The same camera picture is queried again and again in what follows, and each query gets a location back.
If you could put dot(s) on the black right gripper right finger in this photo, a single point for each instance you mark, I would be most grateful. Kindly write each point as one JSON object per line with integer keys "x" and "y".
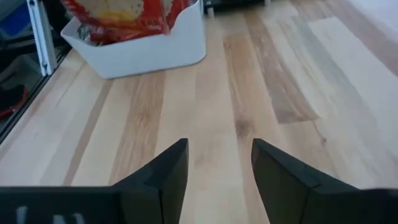
{"x": 295, "y": 193}

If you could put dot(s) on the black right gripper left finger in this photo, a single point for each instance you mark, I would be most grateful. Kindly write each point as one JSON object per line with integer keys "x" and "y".
{"x": 155, "y": 193}

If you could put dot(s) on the red popcorn bag clear wrap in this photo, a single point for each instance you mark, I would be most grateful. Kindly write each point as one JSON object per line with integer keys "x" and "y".
{"x": 124, "y": 18}

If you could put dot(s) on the white plastic basket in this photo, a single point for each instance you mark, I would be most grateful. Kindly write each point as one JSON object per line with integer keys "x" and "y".
{"x": 149, "y": 53}

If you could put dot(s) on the blue bin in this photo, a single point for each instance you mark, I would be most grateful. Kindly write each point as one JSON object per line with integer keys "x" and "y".
{"x": 15, "y": 21}

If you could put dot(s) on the silver aluminium frame post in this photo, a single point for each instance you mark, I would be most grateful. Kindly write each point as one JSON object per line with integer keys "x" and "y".
{"x": 42, "y": 37}

